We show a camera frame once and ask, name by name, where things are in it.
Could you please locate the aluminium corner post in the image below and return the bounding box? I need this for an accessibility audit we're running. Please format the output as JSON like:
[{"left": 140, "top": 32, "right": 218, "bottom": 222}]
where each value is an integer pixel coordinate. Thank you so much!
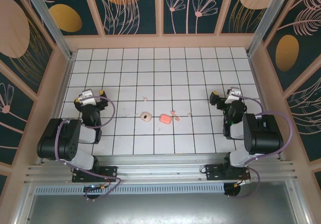
[
  {"left": 21, "top": 0, "right": 76, "bottom": 60},
  {"left": 246, "top": 0, "right": 288, "bottom": 57}
]

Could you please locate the aluminium mounting rail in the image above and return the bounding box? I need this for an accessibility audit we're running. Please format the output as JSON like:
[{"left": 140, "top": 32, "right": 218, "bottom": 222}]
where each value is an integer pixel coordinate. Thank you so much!
[{"left": 24, "top": 153, "right": 301, "bottom": 185}]

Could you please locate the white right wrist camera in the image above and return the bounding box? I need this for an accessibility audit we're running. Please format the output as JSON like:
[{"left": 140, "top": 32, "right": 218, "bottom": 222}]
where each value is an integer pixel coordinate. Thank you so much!
[{"left": 225, "top": 87, "right": 243, "bottom": 105}]

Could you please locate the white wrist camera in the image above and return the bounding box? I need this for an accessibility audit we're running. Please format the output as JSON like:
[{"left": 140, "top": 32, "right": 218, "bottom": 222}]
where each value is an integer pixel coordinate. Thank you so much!
[
  {"left": 225, "top": 87, "right": 243, "bottom": 105},
  {"left": 78, "top": 89, "right": 99, "bottom": 106}
]

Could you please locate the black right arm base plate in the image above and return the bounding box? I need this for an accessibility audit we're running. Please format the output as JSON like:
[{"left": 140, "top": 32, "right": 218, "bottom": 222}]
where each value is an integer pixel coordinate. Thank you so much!
[{"left": 200, "top": 163, "right": 251, "bottom": 181}]

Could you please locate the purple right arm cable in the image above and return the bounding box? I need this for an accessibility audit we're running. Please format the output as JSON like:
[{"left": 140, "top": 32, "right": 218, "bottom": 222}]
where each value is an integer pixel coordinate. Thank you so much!
[{"left": 238, "top": 96, "right": 293, "bottom": 199}]

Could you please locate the silver round housing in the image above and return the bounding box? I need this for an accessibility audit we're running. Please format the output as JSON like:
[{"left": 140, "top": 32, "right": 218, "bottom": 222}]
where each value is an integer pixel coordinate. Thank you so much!
[{"left": 224, "top": 182, "right": 249, "bottom": 199}]

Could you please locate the grey slotted cable duct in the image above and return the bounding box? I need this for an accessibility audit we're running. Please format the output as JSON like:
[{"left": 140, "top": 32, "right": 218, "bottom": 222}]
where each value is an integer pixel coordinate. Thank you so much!
[{"left": 35, "top": 183, "right": 226, "bottom": 196}]

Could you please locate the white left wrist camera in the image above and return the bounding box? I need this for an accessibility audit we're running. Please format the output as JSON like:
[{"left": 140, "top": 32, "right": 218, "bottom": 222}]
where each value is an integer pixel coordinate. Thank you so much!
[{"left": 78, "top": 89, "right": 99, "bottom": 106}]

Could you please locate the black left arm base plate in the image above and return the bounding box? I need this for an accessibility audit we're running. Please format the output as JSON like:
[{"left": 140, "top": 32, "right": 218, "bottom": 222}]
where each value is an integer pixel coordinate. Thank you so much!
[{"left": 72, "top": 165, "right": 118, "bottom": 183}]

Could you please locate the grey metal sheet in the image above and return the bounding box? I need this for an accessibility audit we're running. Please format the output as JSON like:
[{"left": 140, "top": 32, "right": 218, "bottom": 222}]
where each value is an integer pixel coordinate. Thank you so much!
[{"left": 25, "top": 193, "right": 301, "bottom": 224}]

